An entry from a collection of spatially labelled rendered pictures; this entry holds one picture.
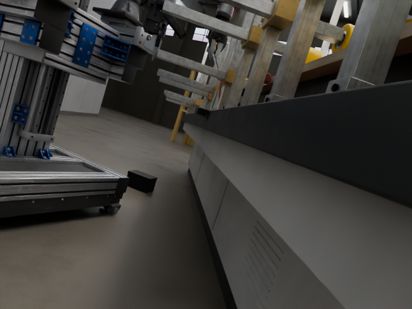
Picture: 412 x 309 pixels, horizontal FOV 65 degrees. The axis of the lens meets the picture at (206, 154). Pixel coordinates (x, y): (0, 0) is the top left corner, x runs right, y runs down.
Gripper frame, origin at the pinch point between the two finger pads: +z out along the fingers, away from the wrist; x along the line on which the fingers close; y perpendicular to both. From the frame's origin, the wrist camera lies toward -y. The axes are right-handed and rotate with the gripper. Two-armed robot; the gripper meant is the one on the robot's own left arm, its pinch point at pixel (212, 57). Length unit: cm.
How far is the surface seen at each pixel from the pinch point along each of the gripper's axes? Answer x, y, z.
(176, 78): 12.3, 4.9, 14.3
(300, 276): 3, -91, 57
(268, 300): 0, -81, 70
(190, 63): 17.1, -20.0, 10.0
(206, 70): 10.6, -22.4, 10.4
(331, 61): 4, -79, 7
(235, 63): -0.4, -22.4, 3.6
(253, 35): 12, -52, 1
